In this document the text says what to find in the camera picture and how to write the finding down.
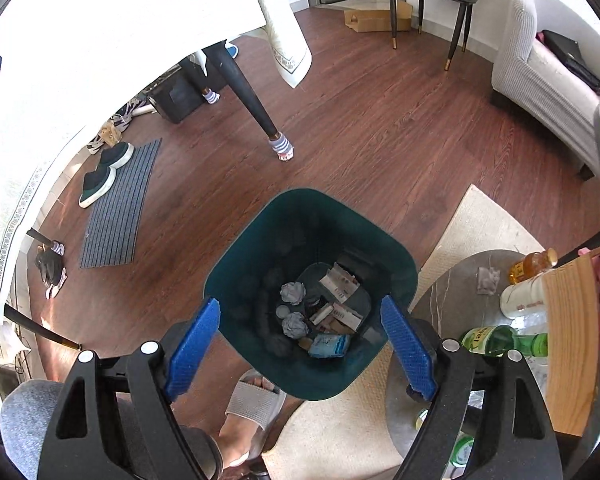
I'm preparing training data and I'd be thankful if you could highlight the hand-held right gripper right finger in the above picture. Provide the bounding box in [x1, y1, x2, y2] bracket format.
[380, 295, 563, 480]

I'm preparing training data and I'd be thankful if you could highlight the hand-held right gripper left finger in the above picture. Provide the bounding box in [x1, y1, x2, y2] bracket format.
[37, 297, 222, 480]

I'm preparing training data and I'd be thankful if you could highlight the dark green trash bin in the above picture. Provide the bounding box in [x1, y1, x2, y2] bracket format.
[202, 188, 420, 402]

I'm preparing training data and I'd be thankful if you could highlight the white brown carton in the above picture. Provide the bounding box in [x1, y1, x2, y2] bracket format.
[325, 302, 371, 335]

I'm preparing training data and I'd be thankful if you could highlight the round marble lower shelf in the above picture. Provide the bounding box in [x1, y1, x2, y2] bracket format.
[385, 250, 551, 466]

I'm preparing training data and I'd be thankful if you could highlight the blue white plastic packet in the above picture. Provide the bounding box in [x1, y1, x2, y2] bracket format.
[307, 334, 352, 359]

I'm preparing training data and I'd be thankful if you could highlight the person's foot grey slipper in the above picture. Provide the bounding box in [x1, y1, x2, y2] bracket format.
[219, 370, 287, 467]

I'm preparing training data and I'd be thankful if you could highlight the green glass bottle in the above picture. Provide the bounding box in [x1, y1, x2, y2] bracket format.
[460, 325, 551, 359]

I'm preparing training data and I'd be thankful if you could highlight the crumpled grey tissue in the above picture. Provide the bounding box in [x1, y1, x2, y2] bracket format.
[475, 266, 501, 295]

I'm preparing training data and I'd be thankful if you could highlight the clear bottle green cap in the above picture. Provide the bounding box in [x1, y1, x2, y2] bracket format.
[415, 407, 476, 478]

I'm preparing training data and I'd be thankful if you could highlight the table with patterned tablecloth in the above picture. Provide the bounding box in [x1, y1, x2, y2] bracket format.
[0, 0, 314, 361]

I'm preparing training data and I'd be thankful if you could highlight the white plastic bottle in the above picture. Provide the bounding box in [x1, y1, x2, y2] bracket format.
[500, 280, 546, 318]

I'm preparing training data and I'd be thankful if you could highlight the beige woven rug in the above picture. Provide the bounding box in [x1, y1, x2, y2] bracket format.
[262, 185, 543, 470]

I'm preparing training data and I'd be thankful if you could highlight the dark slipper white sole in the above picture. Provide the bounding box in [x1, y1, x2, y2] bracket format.
[97, 142, 134, 169]
[77, 165, 117, 209]

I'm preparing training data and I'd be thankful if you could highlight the amber liquid plastic bottle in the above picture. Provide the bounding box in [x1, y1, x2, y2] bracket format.
[510, 249, 558, 286]

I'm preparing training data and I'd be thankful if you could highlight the black chair leg gold tip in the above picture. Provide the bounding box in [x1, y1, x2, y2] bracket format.
[4, 305, 82, 352]

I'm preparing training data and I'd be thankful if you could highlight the dark striped floor mat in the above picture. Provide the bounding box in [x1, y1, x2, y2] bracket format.
[80, 139, 162, 268]

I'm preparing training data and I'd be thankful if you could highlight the wooden board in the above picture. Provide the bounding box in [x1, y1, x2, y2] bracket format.
[542, 242, 600, 437]

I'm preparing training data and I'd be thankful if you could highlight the black table leg striped sock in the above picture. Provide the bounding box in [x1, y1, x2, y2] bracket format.
[220, 37, 298, 162]
[197, 47, 224, 106]
[27, 227, 66, 257]

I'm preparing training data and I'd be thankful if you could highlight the person's grey trouser leg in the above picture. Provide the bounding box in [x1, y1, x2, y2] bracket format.
[0, 379, 221, 480]

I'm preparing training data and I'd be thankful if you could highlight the black storage box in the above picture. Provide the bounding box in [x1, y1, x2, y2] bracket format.
[152, 60, 212, 124]

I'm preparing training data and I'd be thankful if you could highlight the light grey armchair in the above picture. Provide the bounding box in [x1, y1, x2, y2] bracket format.
[491, 0, 600, 177]

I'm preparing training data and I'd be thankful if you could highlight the flat cardboard box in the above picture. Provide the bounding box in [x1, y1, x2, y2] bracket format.
[344, 0, 413, 33]

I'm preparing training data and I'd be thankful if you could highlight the black flat bag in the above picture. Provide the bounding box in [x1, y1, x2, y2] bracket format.
[537, 30, 600, 97]

